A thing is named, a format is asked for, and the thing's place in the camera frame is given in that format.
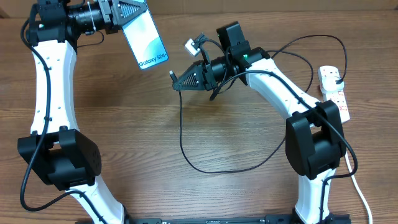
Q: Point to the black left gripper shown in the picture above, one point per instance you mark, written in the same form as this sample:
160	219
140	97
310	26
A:
110	12

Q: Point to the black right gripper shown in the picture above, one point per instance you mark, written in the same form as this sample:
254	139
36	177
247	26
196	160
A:
202	75

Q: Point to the smartphone with light blue screen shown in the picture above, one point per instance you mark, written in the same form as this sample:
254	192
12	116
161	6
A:
145	42

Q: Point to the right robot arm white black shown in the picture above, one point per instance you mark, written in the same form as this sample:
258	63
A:
314	139

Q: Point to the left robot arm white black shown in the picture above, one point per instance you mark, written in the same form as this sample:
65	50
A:
55	150

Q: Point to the white USB charger plug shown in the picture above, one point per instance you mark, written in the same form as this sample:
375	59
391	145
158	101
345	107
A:
331	84

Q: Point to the white power strip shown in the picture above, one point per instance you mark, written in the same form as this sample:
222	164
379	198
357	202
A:
337	97

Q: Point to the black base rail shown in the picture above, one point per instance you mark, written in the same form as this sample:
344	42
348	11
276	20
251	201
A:
268	219

